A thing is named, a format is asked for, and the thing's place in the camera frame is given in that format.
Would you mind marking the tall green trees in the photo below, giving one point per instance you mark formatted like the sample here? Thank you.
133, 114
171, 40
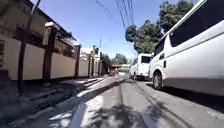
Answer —
146, 36

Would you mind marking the grey concrete sidewalk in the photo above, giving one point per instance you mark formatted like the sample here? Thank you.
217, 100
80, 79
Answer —
40, 96

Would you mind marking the grey asphalt road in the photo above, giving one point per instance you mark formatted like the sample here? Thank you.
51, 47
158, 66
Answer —
133, 100

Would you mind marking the distant green trees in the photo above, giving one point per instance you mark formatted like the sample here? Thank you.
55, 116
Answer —
118, 59

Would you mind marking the large white van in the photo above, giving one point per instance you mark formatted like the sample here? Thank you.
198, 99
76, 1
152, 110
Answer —
196, 56

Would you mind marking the cream wall with dark pillars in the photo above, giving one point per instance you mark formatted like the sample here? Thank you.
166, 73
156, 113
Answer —
33, 63

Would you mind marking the building with dark roof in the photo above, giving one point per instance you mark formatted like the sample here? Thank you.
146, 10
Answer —
13, 16

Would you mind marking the dark utility pole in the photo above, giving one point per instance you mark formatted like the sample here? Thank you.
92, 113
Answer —
23, 50

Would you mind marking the robot's own part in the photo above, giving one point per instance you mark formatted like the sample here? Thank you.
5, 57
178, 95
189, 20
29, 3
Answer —
77, 116

